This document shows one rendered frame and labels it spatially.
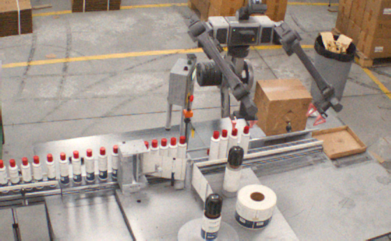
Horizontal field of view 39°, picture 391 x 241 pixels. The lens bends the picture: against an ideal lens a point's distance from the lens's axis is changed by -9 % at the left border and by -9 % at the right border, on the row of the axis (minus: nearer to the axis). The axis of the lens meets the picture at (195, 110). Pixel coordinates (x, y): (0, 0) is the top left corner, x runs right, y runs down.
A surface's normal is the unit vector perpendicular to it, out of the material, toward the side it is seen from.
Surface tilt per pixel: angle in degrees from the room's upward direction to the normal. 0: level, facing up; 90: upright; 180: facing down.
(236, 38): 90
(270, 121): 90
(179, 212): 0
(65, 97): 0
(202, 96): 0
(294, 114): 90
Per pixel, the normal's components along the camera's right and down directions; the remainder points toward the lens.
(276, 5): 0.28, 0.56
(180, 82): -0.25, 0.51
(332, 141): 0.08, -0.83
